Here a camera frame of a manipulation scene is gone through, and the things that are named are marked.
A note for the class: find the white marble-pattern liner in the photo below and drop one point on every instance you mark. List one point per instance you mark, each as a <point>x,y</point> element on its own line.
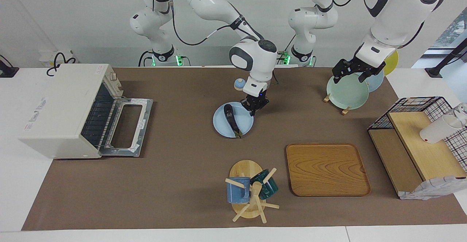
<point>434,189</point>

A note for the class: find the square wooden tray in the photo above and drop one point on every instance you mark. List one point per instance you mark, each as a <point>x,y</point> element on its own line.
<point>328,169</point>

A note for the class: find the wooden plate rack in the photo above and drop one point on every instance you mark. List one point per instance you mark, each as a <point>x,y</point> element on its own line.
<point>345,110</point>

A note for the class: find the light blue racked plate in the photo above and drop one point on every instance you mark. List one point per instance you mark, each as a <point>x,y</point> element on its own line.
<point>377,83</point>

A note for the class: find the dark purple eggplant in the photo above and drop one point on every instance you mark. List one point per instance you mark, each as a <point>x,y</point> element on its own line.
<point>230,118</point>

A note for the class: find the yellow racked plate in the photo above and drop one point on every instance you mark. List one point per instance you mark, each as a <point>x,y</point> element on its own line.
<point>392,65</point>

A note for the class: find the blue mug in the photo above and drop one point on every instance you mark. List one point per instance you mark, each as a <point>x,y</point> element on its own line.
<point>237,192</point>

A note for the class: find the small blue lid wooden knob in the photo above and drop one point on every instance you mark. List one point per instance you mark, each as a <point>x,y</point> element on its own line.
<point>238,85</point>

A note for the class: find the white wall socket box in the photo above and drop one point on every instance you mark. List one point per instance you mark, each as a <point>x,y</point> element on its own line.
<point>45,57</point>

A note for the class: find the pale green racked plate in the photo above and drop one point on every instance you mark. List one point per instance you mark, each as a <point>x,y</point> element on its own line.
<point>348,94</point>

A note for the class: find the light wooden box shelf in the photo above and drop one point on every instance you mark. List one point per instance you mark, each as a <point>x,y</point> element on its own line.
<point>430,154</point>

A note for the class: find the dark green mug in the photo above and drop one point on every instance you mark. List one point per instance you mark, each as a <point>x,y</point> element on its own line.
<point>268,187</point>

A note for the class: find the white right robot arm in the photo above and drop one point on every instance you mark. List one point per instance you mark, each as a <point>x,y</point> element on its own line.
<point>255,59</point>

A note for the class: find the clear glass cup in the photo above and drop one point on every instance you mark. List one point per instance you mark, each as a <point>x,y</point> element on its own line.
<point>462,110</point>

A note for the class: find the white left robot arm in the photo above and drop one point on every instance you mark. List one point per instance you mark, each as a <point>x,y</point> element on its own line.
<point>394,15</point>

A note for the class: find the black desk clamp base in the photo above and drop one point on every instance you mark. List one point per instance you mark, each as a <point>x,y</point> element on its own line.
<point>7,72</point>

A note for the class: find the wooden mug tree stand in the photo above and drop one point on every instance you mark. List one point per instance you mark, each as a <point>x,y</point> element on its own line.
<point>244,169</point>

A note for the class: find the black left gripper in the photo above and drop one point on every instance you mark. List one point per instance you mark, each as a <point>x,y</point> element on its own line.
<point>359,66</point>

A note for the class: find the white paper cup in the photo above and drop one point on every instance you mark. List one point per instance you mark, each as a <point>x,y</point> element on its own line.
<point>437,130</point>

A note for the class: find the glass oven door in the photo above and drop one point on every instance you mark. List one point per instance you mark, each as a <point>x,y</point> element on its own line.
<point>146,125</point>

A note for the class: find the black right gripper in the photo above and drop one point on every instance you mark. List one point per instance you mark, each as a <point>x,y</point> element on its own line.
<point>256,102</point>

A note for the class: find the brown table mat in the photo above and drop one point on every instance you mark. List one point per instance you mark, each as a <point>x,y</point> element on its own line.
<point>182,180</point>

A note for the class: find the cream toaster oven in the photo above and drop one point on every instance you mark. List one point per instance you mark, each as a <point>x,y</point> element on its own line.
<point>62,110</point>

